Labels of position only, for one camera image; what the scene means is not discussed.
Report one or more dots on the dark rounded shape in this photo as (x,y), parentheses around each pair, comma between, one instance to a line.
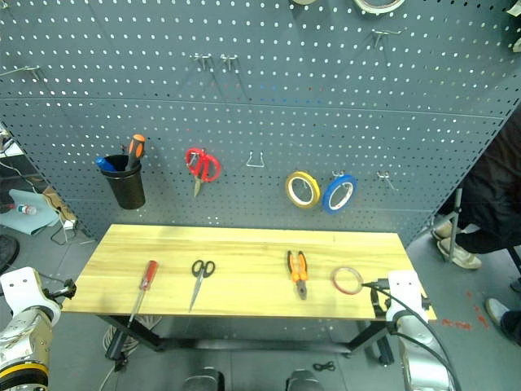
(203,379)
(305,380)

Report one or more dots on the long metal pegboard hook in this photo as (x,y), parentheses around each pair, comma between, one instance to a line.
(22,71)

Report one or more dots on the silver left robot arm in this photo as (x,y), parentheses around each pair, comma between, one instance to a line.
(24,346)

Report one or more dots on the person in dark clothes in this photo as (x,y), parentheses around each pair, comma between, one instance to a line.
(488,195)

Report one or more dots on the grey metal pegboard wall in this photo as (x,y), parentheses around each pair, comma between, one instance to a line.
(260,102)

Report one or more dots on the orange black pliers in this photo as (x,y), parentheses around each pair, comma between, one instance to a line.
(298,273)

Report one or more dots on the clear plastic bottle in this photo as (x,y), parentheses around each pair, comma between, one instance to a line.
(24,209)

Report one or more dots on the blue marker pen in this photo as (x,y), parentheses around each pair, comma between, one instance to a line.
(105,163)

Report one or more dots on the black pen cup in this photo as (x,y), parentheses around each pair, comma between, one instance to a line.
(124,183)

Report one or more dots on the white tape roll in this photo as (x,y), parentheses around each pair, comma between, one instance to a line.
(378,5)

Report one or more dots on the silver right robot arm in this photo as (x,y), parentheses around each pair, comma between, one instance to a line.
(423,358)

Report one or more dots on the orange black screwdriver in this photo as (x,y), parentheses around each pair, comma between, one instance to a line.
(135,151)

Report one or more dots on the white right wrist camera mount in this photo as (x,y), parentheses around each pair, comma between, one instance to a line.
(405,291)

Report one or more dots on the blue tape roll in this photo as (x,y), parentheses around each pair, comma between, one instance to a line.
(339,194)

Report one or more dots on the red tape roll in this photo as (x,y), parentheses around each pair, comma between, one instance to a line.
(347,281)

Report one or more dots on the teal cloth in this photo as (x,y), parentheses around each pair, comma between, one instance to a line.
(28,213)

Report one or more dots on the wooden table with black frame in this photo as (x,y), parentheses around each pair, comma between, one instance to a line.
(244,269)

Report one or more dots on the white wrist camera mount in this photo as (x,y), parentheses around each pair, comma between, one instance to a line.
(405,291)
(21,287)

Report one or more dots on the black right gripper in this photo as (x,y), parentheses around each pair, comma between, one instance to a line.
(380,306)

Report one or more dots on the black round floor base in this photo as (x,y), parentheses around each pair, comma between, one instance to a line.
(7,253)

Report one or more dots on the yellow tape roll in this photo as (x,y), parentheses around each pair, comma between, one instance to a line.
(303,190)

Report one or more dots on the beige tape roll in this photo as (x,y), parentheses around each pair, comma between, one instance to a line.
(303,1)

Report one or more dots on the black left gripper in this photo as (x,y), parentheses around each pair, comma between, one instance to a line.
(52,292)

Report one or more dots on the white fan grille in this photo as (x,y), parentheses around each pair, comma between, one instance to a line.
(122,332)

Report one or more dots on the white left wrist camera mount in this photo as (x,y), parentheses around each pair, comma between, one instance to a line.
(21,287)

